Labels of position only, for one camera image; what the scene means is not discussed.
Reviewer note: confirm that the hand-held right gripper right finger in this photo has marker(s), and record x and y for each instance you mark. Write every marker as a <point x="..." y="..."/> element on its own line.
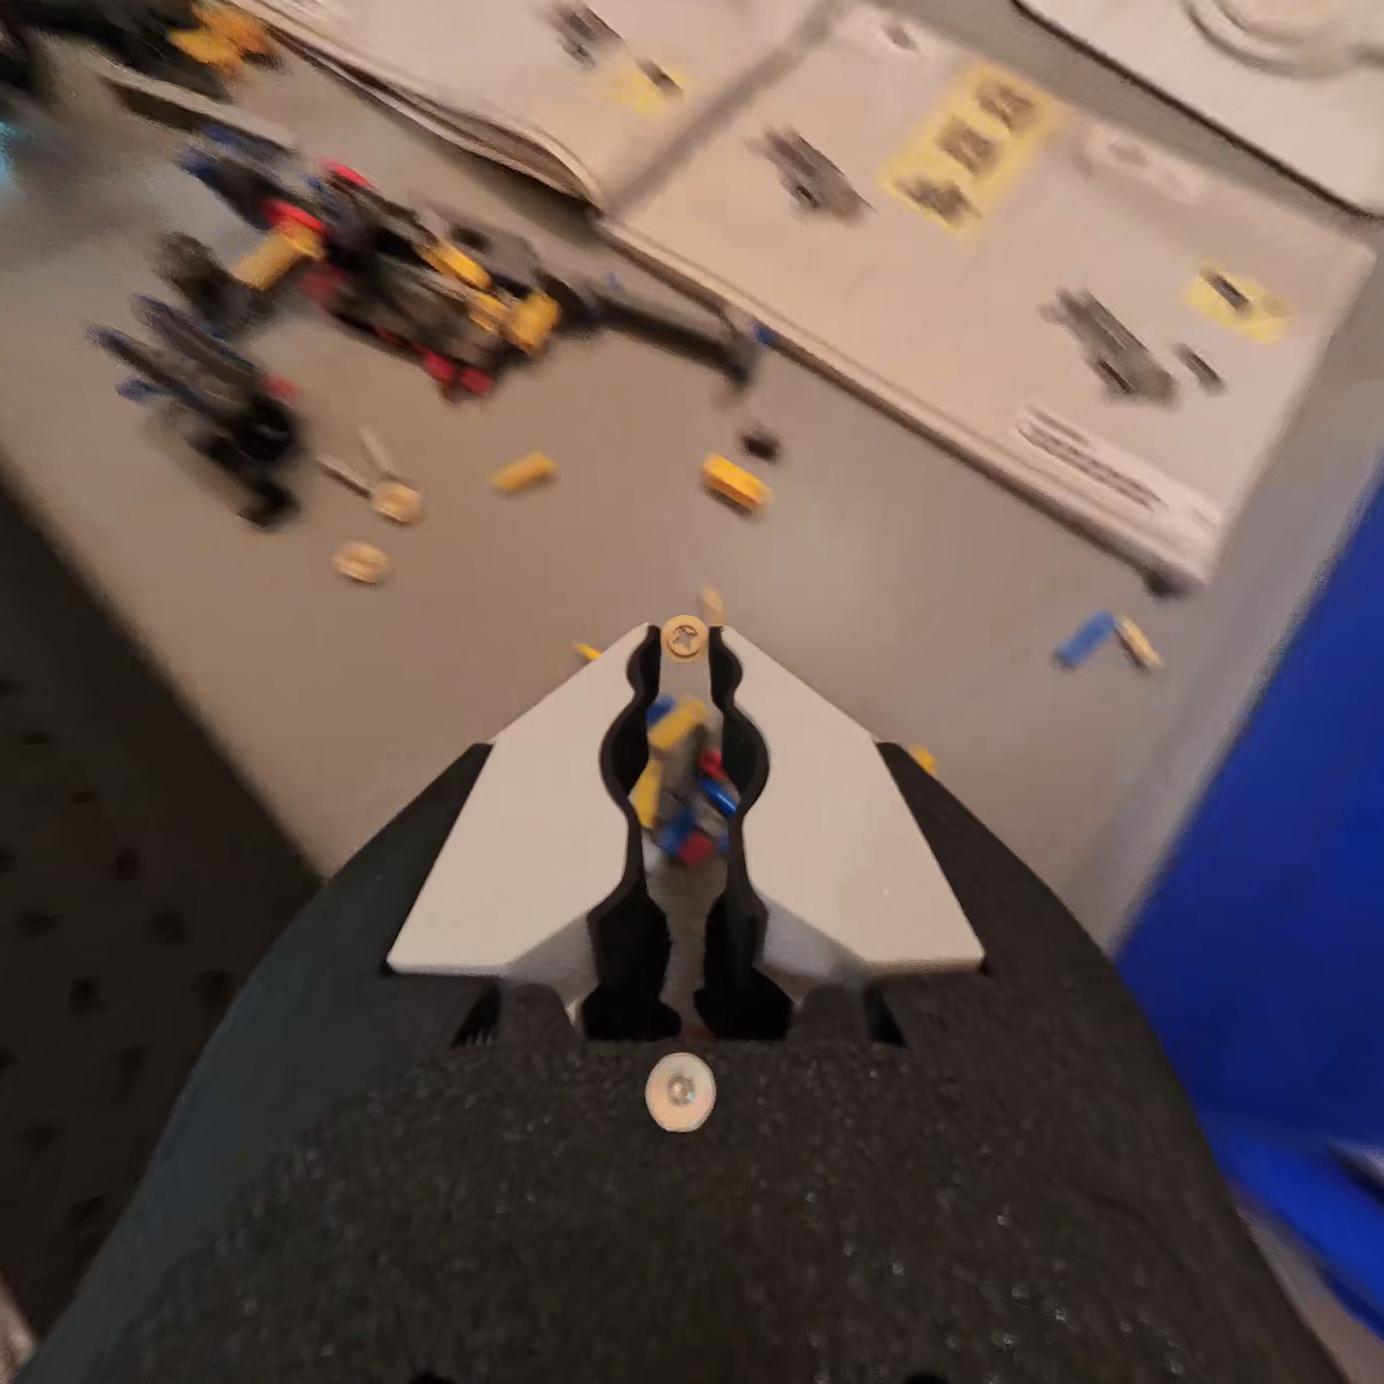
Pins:
<point x="864" y="854"/>

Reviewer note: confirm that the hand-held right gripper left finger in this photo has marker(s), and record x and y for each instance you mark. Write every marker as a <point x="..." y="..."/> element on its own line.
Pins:
<point x="508" y="854"/>

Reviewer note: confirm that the pile of lego pins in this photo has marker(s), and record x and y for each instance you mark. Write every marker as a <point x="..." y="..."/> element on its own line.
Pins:
<point x="687" y="779"/>

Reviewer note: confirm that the tan lego disc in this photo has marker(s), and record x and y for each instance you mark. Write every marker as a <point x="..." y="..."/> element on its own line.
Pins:
<point x="359" y="562"/>
<point x="683" y="635"/>

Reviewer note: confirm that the small lego beam assembly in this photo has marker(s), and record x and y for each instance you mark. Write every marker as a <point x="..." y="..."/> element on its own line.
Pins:
<point x="194" y="378"/>

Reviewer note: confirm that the lego chassis assembly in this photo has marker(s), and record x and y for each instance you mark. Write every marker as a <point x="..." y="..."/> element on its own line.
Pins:
<point x="432" y="281"/>

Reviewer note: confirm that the tan lego pin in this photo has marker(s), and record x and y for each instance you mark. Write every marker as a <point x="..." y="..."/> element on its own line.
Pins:
<point x="710" y="603"/>
<point x="1137" y="643"/>

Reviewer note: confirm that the blue lego pin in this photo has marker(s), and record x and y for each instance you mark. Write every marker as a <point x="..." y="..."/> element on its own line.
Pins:
<point x="1083" y="638"/>

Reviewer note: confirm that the tan lego gear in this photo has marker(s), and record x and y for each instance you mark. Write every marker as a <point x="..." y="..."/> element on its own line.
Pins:
<point x="395" y="503"/>

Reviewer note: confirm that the yellow lego pin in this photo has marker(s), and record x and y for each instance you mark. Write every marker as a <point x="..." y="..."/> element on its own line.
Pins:
<point x="525" y="473"/>

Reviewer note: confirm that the yellow three-hole lego beam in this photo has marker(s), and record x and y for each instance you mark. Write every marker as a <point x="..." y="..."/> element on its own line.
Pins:
<point x="734" y="481"/>

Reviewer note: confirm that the dark grey lego bush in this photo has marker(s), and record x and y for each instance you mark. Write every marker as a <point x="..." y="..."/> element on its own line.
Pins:
<point x="1163" y="584"/>

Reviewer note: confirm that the dark grey lego connector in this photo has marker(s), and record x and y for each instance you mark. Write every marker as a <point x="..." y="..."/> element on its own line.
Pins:
<point x="759" y="443"/>

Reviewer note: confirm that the pile of dark lego beams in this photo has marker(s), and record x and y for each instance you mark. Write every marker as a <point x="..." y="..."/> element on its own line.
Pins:
<point x="108" y="43"/>

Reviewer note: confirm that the blue plastic bin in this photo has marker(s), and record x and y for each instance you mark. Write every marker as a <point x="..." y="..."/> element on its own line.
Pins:
<point x="1276" y="865"/>

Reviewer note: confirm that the instruction booklet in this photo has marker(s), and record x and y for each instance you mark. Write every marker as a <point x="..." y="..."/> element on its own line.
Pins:
<point x="918" y="270"/>

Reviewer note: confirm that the white stand base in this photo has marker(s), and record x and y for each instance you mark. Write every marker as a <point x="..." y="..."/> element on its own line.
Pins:
<point x="1244" y="97"/>

